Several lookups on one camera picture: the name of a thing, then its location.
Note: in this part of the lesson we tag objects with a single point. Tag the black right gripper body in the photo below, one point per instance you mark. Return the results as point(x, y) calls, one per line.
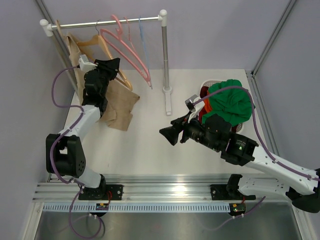
point(194, 130)

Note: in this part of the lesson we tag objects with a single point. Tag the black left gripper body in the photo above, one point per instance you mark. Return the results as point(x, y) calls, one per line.
point(105, 76)

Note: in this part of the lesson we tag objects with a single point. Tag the wooden hanger with metal hook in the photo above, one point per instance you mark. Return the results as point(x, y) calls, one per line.
point(98, 40)

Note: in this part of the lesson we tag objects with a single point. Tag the green t shirt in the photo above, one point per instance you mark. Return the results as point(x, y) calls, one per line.
point(233, 105)

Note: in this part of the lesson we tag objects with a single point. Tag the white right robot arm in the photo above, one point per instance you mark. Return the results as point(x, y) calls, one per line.
point(286, 181)

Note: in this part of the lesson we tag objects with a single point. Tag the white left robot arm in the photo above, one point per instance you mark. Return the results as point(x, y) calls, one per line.
point(65, 156)

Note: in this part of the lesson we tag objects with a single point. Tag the beige t shirt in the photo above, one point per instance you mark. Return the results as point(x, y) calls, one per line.
point(121, 100)

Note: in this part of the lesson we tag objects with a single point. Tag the thick pink plastic hanger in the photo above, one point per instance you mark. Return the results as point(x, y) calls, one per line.
point(111, 39)

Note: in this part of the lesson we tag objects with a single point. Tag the thin pink plastic hanger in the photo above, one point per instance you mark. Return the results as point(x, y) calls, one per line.
point(126, 41)

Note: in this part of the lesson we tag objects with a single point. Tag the beige plastic hanger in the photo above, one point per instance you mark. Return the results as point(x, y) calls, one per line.
point(58, 26)

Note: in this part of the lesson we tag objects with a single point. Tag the orange garment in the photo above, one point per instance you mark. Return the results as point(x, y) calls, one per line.
point(205, 110)

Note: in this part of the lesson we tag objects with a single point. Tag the dark red garment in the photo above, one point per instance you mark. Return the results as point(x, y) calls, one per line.
point(203, 91)

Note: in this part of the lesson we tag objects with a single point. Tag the white laundry basket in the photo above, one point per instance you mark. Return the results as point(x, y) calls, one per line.
point(215, 85)

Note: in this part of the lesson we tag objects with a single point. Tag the white metal clothes rack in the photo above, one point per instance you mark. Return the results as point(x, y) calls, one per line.
point(161, 17)

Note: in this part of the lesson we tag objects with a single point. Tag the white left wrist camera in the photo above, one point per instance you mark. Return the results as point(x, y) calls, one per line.
point(84, 64)

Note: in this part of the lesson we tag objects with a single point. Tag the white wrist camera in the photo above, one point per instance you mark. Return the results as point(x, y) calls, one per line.
point(194, 105)
point(84, 64)

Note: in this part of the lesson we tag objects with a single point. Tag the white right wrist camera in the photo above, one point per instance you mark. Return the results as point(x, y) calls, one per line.
point(194, 105)

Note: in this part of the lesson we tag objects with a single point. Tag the blue wire hanger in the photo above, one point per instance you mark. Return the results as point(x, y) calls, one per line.
point(145, 49)

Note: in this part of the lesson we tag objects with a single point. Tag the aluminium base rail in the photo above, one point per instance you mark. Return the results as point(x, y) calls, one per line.
point(159, 195)

